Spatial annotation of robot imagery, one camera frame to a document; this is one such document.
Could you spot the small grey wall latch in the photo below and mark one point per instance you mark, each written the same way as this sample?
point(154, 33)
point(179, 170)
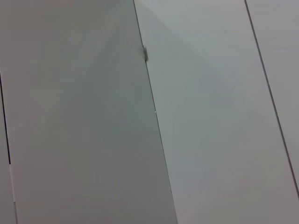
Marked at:
point(145, 53)

